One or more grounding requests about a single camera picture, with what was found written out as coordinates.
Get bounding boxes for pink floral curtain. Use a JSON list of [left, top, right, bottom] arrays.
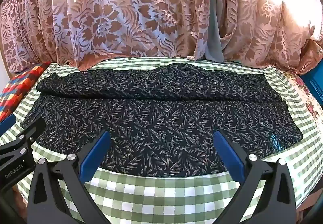
[[0, 0, 211, 74], [217, 0, 323, 75]]

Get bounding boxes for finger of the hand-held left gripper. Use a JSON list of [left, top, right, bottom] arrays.
[[0, 115, 46, 162], [0, 114, 17, 130]]

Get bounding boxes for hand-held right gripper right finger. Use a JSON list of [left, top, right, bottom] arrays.
[[213, 130, 296, 224]]

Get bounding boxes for black leaf print pants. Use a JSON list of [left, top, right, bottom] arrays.
[[21, 61, 304, 178]]

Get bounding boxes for blue plastic frame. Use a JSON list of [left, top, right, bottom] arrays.
[[301, 62, 323, 104]]

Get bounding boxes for green checked bed sheet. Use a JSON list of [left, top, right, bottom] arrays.
[[0, 57, 319, 224]]

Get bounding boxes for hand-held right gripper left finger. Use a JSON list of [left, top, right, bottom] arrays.
[[27, 131, 111, 224]]

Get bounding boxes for floral print cloth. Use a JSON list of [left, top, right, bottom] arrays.
[[284, 71, 323, 126]]

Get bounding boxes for colourful patterned blanket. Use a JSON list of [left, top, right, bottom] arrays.
[[0, 62, 52, 122]]

